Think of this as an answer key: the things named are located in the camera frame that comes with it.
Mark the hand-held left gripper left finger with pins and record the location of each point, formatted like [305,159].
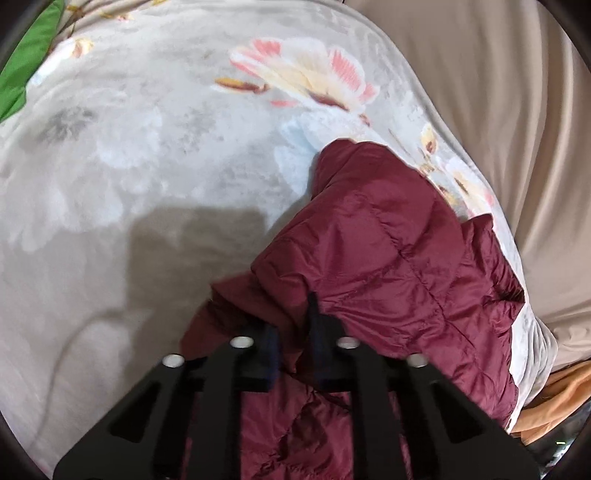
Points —
[272,357]

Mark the orange cloth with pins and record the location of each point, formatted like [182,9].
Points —
[554,401]

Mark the green cloth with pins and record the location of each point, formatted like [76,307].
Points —
[23,69]

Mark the maroon puffer jacket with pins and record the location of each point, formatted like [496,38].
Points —
[392,240]

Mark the beige bed sheet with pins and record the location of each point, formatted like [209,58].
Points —
[508,115]

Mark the grey floral blanket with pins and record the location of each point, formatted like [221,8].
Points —
[138,161]

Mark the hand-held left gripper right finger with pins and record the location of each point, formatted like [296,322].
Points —
[318,353]

